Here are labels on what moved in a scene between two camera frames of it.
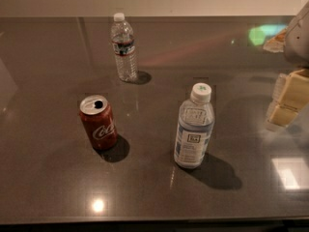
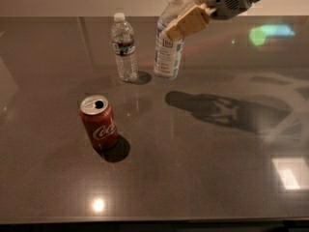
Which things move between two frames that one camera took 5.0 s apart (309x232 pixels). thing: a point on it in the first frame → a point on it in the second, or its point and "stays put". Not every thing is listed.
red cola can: x=97 y=115 stays put
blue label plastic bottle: x=195 y=128 → x=168 y=53
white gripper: x=298 y=41 → x=222 y=1
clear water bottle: x=125 y=49 stays put
